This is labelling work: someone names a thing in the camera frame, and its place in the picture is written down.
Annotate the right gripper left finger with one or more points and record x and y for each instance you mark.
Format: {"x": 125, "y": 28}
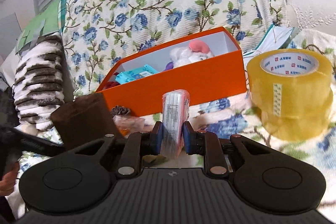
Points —
{"x": 138, "y": 145}

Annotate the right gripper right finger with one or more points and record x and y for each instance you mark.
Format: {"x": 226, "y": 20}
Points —
{"x": 206, "y": 144}

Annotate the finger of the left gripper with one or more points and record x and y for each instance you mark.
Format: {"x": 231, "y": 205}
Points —
{"x": 14, "y": 142}

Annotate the beige scrunchie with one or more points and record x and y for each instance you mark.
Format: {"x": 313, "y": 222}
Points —
{"x": 151, "y": 160}

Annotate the grey sparkly scrunchie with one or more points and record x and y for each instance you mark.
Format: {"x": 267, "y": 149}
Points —
{"x": 120, "y": 110}

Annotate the pink tissue pack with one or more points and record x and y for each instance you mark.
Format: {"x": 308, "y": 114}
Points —
{"x": 175, "y": 113}

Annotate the red knitted plush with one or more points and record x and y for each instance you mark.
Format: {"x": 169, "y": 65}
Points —
{"x": 111, "y": 84}

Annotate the teal wet wipes pack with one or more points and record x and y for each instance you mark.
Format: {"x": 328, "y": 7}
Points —
{"x": 135, "y": 74}

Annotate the white pink plush toy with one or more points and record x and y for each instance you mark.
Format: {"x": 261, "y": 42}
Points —
{"x": 197, "y": 50}

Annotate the purple plush cloth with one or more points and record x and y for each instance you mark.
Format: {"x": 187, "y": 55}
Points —
{"x": 169, "y": 66}

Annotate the person's hand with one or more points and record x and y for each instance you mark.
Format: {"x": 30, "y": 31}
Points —
{"x": 7, "y": 183}

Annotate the brown wooden log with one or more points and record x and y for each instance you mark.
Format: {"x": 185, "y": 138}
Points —
{"x": 85, "y": 119}

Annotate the striped fuzzy pillow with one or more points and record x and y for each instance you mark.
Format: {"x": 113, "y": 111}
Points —
{"x": 38, "y": 83}

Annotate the orange cardboard box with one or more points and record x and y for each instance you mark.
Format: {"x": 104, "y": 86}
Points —
{"x": 219, "y": 77}

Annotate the lower yellow tape roll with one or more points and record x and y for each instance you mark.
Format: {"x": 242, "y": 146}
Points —
{"x": 296, "y": 129}

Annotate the yellow tape roll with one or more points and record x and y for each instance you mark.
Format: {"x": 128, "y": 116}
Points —
{"x": 290, "y": 83}
{"x": 296, "y": 129}

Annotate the upper yellow tape roll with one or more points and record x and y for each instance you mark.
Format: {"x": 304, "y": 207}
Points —
{"x": 290, "y": 83}

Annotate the green patterned cushion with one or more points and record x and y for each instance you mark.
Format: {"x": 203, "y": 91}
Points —
{"x": 46, "y": 23}

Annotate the teal edged mask packet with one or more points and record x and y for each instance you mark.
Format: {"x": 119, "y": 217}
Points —
{"x": 274, "y": 38}

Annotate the floral sofa cover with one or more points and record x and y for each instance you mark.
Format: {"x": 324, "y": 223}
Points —
{"x": 98, "y": 33}

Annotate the white embossed armrest cover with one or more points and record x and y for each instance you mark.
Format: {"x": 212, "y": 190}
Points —
{"x": 317, "y": 15}

